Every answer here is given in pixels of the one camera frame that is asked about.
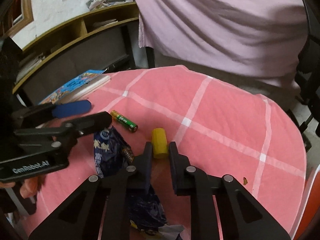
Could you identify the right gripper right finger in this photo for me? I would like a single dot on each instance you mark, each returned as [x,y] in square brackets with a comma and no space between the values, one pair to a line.
[221,208]

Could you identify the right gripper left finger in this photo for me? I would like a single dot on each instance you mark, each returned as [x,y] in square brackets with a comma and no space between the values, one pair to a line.
[99,209]

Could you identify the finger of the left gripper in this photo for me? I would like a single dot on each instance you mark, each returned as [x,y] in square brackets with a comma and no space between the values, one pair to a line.
[40,114]
[66,135]

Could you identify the dark blue snack wrapper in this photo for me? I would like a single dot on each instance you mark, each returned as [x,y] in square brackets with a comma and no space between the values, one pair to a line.
[131,201]

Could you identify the green AA battery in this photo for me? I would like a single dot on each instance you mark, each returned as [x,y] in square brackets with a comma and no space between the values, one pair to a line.
[128,124]

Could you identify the yellow cylinder block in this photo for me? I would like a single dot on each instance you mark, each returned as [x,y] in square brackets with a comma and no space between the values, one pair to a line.
[159,143]

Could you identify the person's left hand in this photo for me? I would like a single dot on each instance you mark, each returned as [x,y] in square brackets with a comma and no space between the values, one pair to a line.
[31,186]

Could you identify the blue comic book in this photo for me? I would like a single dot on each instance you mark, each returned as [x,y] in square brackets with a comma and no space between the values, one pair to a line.
[77,87]

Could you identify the red white plastic basin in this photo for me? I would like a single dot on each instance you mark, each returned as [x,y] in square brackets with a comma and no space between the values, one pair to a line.
[309,205]

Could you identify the pink checked tablecloth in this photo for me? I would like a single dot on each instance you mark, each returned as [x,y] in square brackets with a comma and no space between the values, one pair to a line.
[222,129]

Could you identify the black office chair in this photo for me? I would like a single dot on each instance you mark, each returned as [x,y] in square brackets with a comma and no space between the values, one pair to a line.
[307,73]

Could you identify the stack of books on shelf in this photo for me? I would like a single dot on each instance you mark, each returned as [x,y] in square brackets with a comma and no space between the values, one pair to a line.
[92,4]

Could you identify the pink hanging sheet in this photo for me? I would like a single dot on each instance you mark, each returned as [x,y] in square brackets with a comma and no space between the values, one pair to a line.
[253,38]

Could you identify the wooden wall shelf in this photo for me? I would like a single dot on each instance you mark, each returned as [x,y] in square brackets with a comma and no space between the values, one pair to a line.
[71,32]

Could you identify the wooden window frame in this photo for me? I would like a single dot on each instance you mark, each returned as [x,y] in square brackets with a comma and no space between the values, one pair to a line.
[15,15]

